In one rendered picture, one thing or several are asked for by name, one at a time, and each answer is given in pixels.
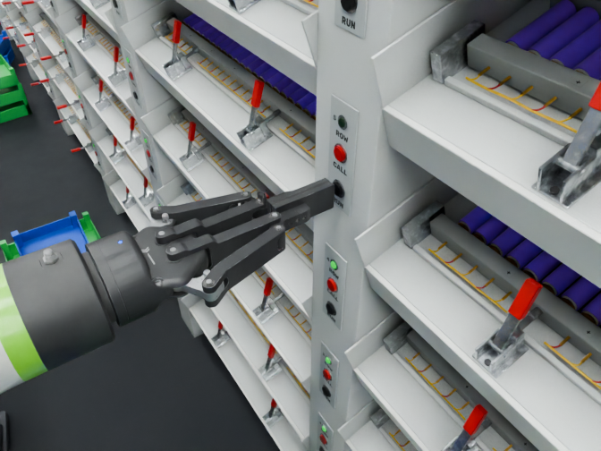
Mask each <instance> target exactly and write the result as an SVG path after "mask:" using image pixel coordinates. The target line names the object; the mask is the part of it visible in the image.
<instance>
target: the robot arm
mask: <svg viewBox="0 0 601 451"><path fill-rule="evenodd" d="M238 203H241V205H240V206H238ZM333 207H334V184H333V183H331V182H330V181H329V180H328V179H326V178H324V179H321V180H319V181H316V182H314V183H310V184H308V185H305V186H303V187H300V188H299V189H296V190H294V191H286V192H283V193H282V194H281V193H280V194H278V195H275V196H274V197H271V198H269V199H267V195H266V194H265V193H264V192H262V191H258V198H257V199H255V198H253V197H252V194H251V192H250V191H241V192H236V193H232V194H227V195H224V196H219V197H214V198H210V199H206V200H198V201H193V202H190V203H185V204H181V205H176V206H154V207H152V208H151V209H150V210H149V211H150V215H151V222H150V225H149V226H148V227H145V228H143V229H142V230H140V231H139V232H138V233H137V234H135V235H134V236H132V235H131V234H130V233H128V232H126V231H120V232H117V233H115V234H110V235H108V236H106V237H103V238H100V239H98V240H95V241H93V242H90V243H86V244H85V249H86V252H83V253H81V252H80V249H79V247H78V245H77V243H76V242H75V241H74V240H72V239H68V240H65V241H63V242H60V243H56V244H53V245H51V246H48V247H46V248H43V249H41V250H38V251H34V252H32V253H29V254H26V255H23V256H21V257H19V258H16V259H13V260H9V261H6V262H4V263H1V264H0V395H1V394H2V393H3V392H5V391H7V390H9V389H11V388H13V387H16V386H18V385H20V384H21V383H23V382H25V381H27V380H29V379H33V378H35V377H36V376H38V375H40V374H43V373H45V372H47V371H49V370H51V369H54V368H56V367H58V366H60V365H62V364H65V363H67V362H69V361H71V360H73V359H76V358H78V357H80V356H82V355H83V354H86V353H89V352H91V351H93V350H96V349H98V348H99V347H101V346H103V345H107V344H109V343H111V342H113V341H114V338H115V334H114V329H113V327H112V324H111V323H112V322H115V321H116V323H117V324H118V326H119V327H121V326H124V325H126V324H128V323H130V322H132V321H134V320H136V319H139V318H142V317H144V316H146V315H148V314H150V313H152V312H154V311H156V310H157V309H158V307H159V305H160V304H161V303H162V302H163V301H165V300H167V299H172V298H182V297H184V296H186V295H188V294H194V295H197V296H198V297H201V298H204V300H205V304H206V306H208V307H209V308H214V307H216V306H217V305H218V304H219V303H220V302H221V300H222V299H223V298H224V296H225V294H226V293H227V292H228V290H230V289H231V288H233V287H234V286H235V285H237V284H239V283H240V282H241V281H242V280H243V279H245V278H246V277H248V276H249V275H251V274H252V273H253V272H255V271H256V270H258V269H259V268H261V267H262V266H264V265H265V264H266V263H268V262H269V261H270V260H271V259H273V258H274V257H276V256H277V255H278V254H280V253H281V252H282V251H284V250H285V231H287V230H289V229H292V228H294V227H295V226H299V225H301V224H304V223H306V222H308V221H309V220H310V218H311V217H314V216H315V215H318V214H320V213H322V212H325V211H327V210H329V209H331V208H333Z"/></svg>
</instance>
